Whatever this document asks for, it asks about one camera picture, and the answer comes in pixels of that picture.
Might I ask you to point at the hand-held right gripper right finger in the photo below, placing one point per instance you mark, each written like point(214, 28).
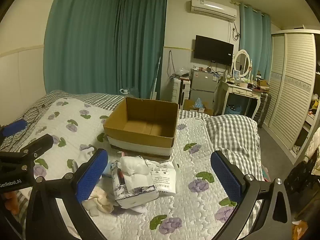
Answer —
point(225, 177)

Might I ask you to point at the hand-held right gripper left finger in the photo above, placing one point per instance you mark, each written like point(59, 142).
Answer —
point(92, 176)

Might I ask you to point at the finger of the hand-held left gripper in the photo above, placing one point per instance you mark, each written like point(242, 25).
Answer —
point(41, 143)
point(15, 127)

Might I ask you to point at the beige cloth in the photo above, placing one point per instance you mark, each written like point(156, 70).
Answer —
point(101, 201)

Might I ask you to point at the white cloth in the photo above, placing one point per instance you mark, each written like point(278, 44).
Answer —
point(132, 165)

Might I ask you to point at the floral tissue pack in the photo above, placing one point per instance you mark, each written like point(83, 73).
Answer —
point(135, 191)

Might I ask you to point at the white printed plastic bag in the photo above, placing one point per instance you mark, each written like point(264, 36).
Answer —
point(165, 177)

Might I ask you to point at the person's left hand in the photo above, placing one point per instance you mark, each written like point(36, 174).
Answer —
point(11, 202)

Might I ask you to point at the light blue cloth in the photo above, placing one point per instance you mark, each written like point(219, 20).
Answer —
point(107, 171)

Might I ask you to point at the grey checked pillow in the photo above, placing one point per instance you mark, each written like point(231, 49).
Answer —
point(232, 137)

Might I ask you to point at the blue basket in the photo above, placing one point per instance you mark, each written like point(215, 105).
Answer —
point(232, 110)

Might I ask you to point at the dark bag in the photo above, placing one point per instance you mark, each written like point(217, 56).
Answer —
point(302, 180)

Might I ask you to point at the small cardboard box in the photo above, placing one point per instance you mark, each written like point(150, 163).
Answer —
point(190, 107)

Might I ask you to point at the blue plastic bag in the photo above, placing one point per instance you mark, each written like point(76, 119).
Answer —
point(199, 103)

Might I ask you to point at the dark suitcase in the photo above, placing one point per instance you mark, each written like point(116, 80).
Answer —
point(263, 107)

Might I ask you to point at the white dressing table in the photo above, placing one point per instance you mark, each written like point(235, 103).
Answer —
point(237, 88)

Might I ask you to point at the grey small fridge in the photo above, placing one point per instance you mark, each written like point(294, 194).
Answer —
point(203, 85)

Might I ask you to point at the white drawer unit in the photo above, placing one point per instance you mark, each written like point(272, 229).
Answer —
point(176, 90)

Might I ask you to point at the brown box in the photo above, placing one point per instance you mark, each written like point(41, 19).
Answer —
point(261, 83)

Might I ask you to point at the white louvered wardrobe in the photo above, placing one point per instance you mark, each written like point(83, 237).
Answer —
point(287, 92)

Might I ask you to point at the green curtain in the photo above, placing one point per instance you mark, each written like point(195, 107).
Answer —
point(142, 45)
point(82, 42)

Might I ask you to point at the white pole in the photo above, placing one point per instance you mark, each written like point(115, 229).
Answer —
point(156, 80)

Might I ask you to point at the white oval mirror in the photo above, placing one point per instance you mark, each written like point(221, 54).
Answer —
point(242, 62)

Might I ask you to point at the light blue curtain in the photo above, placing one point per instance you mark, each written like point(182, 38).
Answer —
point(255, 42)

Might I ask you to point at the white air conditioner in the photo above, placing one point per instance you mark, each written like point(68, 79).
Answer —
point(212, 8)

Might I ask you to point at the black wall television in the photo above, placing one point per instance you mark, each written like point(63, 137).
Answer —
point(212, 50)

